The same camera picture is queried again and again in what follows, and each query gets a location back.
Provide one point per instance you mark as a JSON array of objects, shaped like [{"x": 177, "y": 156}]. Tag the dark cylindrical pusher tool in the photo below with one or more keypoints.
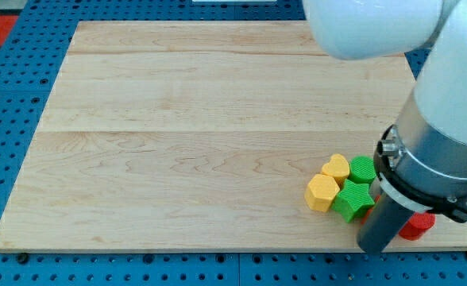
[{"x": 384, "y": 222}]

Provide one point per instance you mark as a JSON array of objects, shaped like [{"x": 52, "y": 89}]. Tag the yellow heart block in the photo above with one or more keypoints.
[{"x": 338, "y": 168}]

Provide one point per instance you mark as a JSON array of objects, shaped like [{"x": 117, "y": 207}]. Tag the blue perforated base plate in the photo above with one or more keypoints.
[{"x": 34, "y": 37}]

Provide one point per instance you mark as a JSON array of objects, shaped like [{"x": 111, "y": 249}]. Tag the red block behind tool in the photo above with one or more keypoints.
[{"x": 367, "y": 215}]

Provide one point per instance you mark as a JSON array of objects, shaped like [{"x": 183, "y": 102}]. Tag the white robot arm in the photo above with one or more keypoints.
[{"x": 421, "y": 160}]

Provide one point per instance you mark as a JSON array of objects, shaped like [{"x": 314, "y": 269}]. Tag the yellow hexagon block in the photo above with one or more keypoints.
[{"x": 320, "y": 192}]

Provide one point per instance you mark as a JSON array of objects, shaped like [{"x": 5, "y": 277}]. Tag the red cylinder block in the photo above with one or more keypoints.
[{"x": 417, "y": 226}]

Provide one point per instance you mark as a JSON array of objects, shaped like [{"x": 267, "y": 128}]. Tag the green round block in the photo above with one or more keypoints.
[{"x": 362, "y": 170}]

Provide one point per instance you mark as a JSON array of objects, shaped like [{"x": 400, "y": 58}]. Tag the green star block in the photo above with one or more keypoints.
[{"x": 353, "y": 201}]

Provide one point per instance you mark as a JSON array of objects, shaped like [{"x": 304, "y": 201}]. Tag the wooden board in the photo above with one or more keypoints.
[{"x": 196, "y": 137}]

